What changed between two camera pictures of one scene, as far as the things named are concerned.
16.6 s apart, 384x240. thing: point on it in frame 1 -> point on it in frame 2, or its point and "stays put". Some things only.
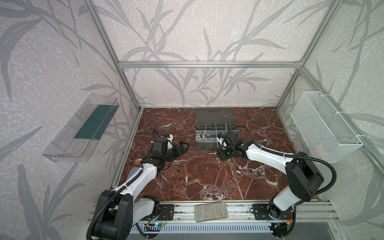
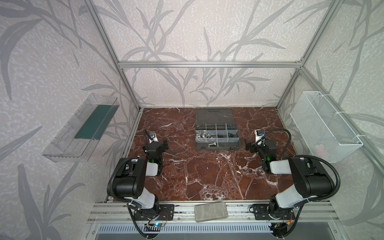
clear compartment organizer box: [209, 122] stays put
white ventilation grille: [202, 228] stays put
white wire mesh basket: [327, 135] stays put
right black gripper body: [223, 153] -> [256, 146]
